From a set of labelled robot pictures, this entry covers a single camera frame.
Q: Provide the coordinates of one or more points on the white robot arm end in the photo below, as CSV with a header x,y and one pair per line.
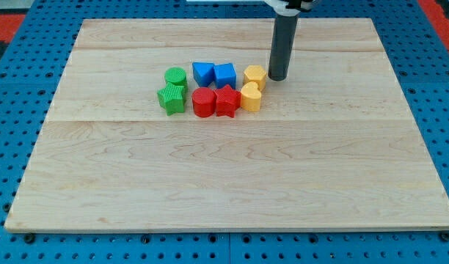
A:
x,y
290,8

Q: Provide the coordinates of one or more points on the blue cube block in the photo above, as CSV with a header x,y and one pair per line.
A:
x,y
225,74

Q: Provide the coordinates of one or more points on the green cylinder block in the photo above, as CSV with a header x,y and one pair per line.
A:
x,y
177,76

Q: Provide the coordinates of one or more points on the red cylinder block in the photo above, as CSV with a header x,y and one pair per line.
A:
x,y
204,102

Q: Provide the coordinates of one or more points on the green star block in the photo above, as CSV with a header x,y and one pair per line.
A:
x,y
172,98

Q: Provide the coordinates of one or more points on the yellow hexagon block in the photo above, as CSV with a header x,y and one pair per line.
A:
x,y
257,74

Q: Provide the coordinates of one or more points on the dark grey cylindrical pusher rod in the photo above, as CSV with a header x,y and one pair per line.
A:
x,y
281,46

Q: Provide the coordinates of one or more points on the light wooden board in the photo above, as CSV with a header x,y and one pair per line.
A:
x,y
334,147

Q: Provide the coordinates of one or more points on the yellow heart block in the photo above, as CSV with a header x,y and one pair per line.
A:
x,y
251,97

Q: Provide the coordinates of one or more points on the blue triangle block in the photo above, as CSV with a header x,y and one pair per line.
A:
x,y
203,73

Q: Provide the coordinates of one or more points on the red star block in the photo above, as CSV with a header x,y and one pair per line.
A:
x,y
227,101

